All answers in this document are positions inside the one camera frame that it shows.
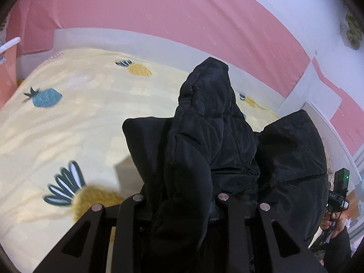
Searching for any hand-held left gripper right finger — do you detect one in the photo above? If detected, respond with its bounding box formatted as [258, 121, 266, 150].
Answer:
[209, 192, 328, 273]

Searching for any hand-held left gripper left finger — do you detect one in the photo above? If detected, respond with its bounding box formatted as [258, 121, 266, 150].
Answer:
[33, 193, 155, 273]

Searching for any black hooded puffer jacket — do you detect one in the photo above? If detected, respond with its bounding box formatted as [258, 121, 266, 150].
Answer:
[122, 57, 329, 273]

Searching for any person's right forearm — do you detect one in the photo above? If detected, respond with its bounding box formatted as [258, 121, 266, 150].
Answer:
[309, 226, 354, 273]

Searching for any person's right hand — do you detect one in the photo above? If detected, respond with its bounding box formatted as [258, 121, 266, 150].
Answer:
[320, 202, 349, 238]

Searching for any white bed side board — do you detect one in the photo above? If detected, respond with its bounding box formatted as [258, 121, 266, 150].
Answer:
[304, 102, 364, 177]

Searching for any yellow pineapple print bed sheet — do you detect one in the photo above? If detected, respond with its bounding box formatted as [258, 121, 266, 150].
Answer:
[0, 48, 281, 273]

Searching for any white rod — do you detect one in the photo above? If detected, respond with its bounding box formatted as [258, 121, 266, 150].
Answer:
[0, 36, 21, 63]

